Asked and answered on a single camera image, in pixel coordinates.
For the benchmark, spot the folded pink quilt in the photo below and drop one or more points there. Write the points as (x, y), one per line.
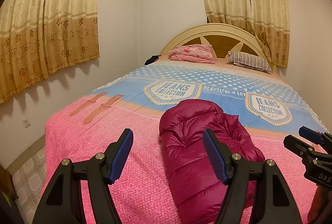
(195, 53)

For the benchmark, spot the cream wooden headboard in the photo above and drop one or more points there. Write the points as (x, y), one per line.
(223, 38)

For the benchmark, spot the beige curtain left wall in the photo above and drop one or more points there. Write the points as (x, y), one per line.
(41, 37)

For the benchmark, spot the striped pillow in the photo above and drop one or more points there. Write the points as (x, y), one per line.
(249, 61)

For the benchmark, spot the magenta puffer jacket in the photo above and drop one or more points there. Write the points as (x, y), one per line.
(197, 193)

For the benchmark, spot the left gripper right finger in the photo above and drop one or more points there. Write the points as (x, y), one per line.
(273, 201)

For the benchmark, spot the blue pink bed blanket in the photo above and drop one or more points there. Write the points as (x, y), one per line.
(267, 107)

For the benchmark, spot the person's right hand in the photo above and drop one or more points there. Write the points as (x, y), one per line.
(320, 211)

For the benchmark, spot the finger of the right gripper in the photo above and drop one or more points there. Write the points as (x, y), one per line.
(300, 148)
(322, 139)

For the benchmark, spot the black item beside bed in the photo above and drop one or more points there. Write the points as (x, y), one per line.
(153, 59)

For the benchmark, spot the white wall socket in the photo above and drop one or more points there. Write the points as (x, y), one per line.
(26, 123)

